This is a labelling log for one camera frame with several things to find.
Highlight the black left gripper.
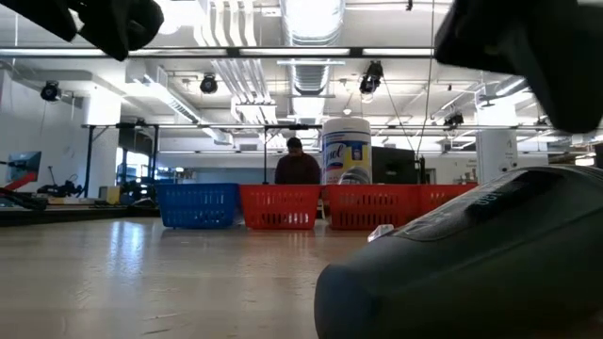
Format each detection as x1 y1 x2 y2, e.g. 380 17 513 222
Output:
70 0 165 61

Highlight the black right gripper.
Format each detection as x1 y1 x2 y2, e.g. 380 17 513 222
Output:
433 0 603 134

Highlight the dark disposable razor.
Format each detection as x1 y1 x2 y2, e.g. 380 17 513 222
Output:
367 223 395 243

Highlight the white pillar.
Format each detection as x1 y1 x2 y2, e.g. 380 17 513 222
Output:
475 129 519 174

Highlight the computer monitor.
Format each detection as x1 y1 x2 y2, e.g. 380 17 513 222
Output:
7 150 42 185

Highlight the yellow box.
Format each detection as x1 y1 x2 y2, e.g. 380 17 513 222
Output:
98 186 122 205

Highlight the red plastic basket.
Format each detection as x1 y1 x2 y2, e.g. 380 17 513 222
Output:
238 184 323 231
326 184 425 231
414 184 480 216

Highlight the black box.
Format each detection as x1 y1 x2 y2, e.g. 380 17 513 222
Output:
370 146 419 186

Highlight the blue plastic basket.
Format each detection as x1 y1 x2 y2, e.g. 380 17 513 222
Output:
155 182 239 231

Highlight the white Lysol wipes canister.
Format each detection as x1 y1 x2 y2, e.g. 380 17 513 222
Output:
321 117 373 186

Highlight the person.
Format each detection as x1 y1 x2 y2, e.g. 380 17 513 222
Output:
274 137 322 186

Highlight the black background workstation frame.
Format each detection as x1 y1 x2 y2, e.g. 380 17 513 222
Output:
82 121 326 199

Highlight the black overhead frame bar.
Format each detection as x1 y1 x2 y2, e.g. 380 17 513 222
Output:
0 45 437 59

